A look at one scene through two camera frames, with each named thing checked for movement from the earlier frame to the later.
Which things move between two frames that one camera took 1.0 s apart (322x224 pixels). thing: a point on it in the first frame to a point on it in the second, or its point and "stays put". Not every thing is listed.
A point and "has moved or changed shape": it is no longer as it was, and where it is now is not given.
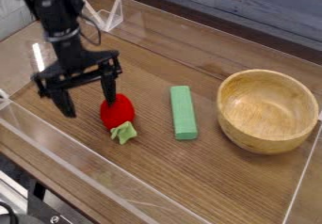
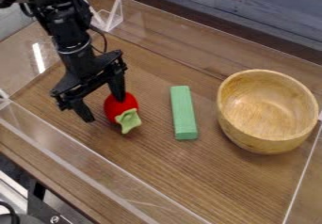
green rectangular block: (184, 126) stays put
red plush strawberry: (118, 116) has moved or changed shape
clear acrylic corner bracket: (99, 18) stays put
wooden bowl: (267, 111) stays put
